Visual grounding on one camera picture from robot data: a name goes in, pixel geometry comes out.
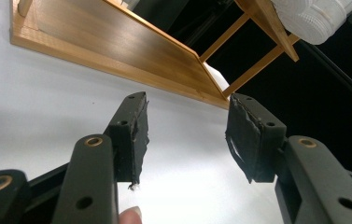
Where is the metal floor rail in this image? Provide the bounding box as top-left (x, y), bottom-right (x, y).
top-left (298, 39), bottom-right (352, 111)

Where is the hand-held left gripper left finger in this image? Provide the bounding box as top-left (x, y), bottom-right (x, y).
top-left (103, 91), bottom-right (150, 190)

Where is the three-tier wooden shoe rack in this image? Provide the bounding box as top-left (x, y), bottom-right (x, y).
top-left (9, 0), bottom-right (301, 110)

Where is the white sneaker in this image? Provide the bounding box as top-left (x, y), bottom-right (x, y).
top-left (270, 0), bottom-right (352, 46)

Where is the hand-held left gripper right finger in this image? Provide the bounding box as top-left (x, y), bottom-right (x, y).
top-left (224, 92), bottom-right (289, 185)

